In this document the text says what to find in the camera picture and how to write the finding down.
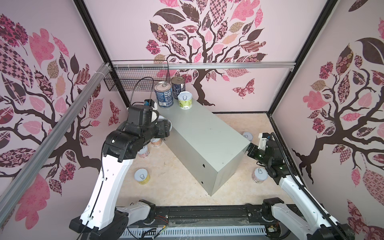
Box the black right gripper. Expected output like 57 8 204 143
239 141 271 167

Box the silver diagonal aluminium bar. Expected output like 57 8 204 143
0 62 112 224

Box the pink floral small can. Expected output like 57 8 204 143
252 168 269 184

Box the grey metal cabinet counter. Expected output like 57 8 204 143
158 100 251 196

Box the yellow label small can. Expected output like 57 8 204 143
134 169 151 185

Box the light green small can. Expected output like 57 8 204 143
178 91 193 110

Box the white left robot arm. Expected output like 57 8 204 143
69 105 170 240

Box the white slotted cable duct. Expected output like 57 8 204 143
120 226 267 240

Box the silver aluminium crossbar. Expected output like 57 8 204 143
113 61 296 70

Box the black corrugated cable conduit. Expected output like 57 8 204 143
271 131 346 240

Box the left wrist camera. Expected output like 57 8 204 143
144 99 158 110

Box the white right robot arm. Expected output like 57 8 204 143
247 138 355 240

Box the black wire mesh basket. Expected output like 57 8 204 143
104 60 171 92

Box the black aluminium frame rail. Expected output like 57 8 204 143
80 204 316 240

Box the dark blue tall can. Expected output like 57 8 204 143
171 76 186 99

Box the blue white label can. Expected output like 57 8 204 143
154 82 174 108

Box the pink label small can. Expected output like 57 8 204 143
138 146 150 159

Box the teal label small can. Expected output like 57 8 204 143
158 116 173 131

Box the orange label small can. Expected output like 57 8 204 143
151 138 163 147

